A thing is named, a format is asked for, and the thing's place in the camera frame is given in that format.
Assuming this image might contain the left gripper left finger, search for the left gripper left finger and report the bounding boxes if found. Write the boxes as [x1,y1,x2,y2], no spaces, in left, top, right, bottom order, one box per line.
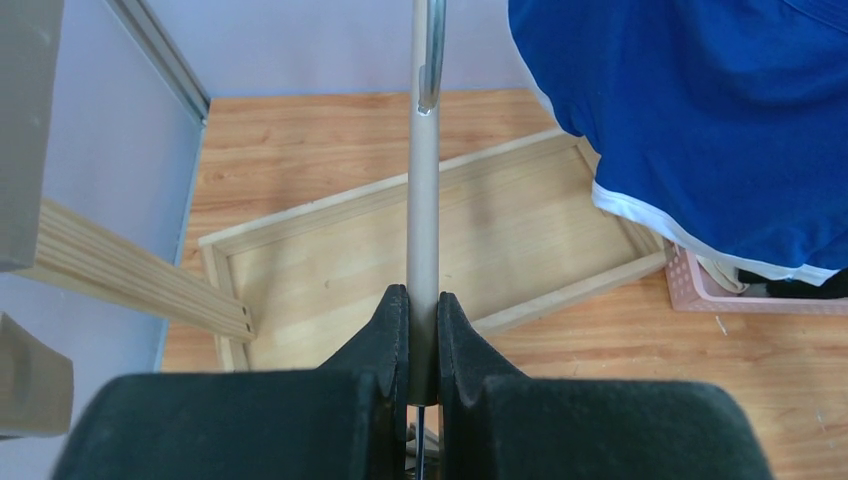
[53,285,409,479]

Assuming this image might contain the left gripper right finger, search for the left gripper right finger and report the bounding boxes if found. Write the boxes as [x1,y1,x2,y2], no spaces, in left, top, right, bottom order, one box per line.
[437,293,772,479]

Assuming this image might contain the blue underwear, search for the blue underwear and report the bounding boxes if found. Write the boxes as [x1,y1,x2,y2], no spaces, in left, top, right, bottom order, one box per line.
[508,1,847,285]

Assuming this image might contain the wooden hanger of black underwear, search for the wooden hanger of black underwear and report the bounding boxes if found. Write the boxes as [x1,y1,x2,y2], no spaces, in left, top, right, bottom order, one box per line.
[406,0,447,479]

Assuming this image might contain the grey underwear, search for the grey underwear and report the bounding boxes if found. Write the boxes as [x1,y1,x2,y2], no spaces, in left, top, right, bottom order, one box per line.
[696,255,750,294]

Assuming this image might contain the black underwear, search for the black underwear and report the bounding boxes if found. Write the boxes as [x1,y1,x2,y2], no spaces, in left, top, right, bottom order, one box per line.
[737,269,847,300]

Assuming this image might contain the wooden clothes rack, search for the wooden clothes rack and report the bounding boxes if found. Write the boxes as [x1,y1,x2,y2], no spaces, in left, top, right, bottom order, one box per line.
[23,130,672,371]

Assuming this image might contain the pink plastic basket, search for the pink plastic basket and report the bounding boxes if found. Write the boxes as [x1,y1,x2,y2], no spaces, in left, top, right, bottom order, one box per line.
[665,246,847,316]

